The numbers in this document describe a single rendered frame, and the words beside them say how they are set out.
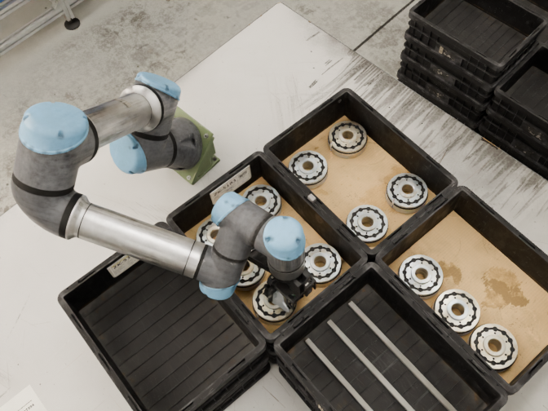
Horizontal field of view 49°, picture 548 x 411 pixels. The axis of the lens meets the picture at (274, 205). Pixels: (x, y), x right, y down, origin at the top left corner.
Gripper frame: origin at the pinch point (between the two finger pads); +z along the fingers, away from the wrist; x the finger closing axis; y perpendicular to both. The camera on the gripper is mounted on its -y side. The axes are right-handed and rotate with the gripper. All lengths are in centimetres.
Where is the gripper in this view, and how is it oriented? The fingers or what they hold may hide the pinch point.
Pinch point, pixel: (283, 291)
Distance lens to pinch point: 142.2
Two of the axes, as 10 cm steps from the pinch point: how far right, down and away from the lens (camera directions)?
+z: 0.5, 4.7, 8.8
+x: 7.1, -6.4, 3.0
